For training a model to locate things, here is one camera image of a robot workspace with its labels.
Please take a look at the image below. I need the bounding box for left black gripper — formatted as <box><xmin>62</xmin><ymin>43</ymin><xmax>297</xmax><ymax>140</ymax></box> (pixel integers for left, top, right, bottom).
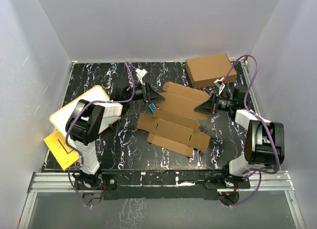
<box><xmin>125</xmin><ymin>82</ymin><xmax>165</xmax><ymax>104</ymax></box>

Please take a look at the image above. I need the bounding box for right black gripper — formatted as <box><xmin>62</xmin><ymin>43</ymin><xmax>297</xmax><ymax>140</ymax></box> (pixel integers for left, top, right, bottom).
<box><xmin>194</xmin><ymin>91</ymin><xmax>235</xmax><ymax>115</ymax></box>

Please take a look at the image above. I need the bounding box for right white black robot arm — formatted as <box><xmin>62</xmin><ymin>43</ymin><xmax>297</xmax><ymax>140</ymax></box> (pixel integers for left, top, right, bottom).
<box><xmin>194</xmin><ymin>85</ymin><xmax>285</xmax><ymax>188</ymax></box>

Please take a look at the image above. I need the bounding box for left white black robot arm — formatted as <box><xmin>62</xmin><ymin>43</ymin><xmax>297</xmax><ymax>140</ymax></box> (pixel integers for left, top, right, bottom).
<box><xmin>65</xmin><ymin>82</ymin><xmax>165</xmax><ymax>189</ymax></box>

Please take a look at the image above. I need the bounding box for closed brown cardboard box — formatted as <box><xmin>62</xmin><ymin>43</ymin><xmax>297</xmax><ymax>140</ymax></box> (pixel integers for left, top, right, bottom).
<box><xmin>185</xmin><ymin>53</ymin><xmax>232</xmax><ymax>89</ymax></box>

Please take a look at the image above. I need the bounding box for small blue plastic piece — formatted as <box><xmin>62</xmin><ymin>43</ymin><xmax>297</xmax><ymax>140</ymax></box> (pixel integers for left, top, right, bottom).
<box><xmin>148</xmin><ymin>103</ymin><xmax>157</xmax><ymax>113</ymax></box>

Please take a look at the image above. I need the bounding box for white board yellow rim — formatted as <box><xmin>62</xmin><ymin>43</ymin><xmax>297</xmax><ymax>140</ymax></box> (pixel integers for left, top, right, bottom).
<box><xmin>50</xmin><ymin>85</ymin><xmax>123</xmax><ymax>136</ymax></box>

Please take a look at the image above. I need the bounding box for yellow flat board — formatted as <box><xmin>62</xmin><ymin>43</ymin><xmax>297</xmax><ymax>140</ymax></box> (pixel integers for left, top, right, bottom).
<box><xmin>44</xmin><ymin>130</ymin><xmax>79</xmax><ymax>171</ymax></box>

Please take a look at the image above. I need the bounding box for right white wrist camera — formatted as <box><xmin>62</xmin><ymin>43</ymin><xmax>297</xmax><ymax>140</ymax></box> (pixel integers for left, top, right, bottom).
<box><xmin>214</xmin><ymin>77</ymin><xmax>225</xmax><ymax>95</ymax></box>

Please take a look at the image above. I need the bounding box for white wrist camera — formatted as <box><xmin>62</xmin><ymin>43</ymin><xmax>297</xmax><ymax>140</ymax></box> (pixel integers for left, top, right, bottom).
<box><xmin>214</xmin><ymin>77</ymin><xmax>225</xmax><ymax>95</ymax></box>
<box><xmin>135</xmin><ymin>68</ymin><xmax>147</xmax><ymax>85</ymax></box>

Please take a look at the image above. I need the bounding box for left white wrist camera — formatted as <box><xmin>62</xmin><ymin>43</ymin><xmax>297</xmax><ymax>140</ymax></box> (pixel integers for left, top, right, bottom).
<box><xmin>135</xmin><ymin>68</ymin><xmax>147</xmax><ymax>85</ymax></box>

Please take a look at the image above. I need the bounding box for aluminium frame rail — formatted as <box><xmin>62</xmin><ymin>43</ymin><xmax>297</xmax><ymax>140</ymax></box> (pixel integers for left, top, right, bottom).
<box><xmin>18</xmin><ymin>170</ymin><xmax>306</xmax><ymax>229</ymax></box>

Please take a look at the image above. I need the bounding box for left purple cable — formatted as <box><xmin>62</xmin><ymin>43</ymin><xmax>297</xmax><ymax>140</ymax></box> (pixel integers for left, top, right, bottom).
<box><xmin>64</xmin><ymin>60</ymin><xmax>141</xmax><ymax>207</ymax></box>

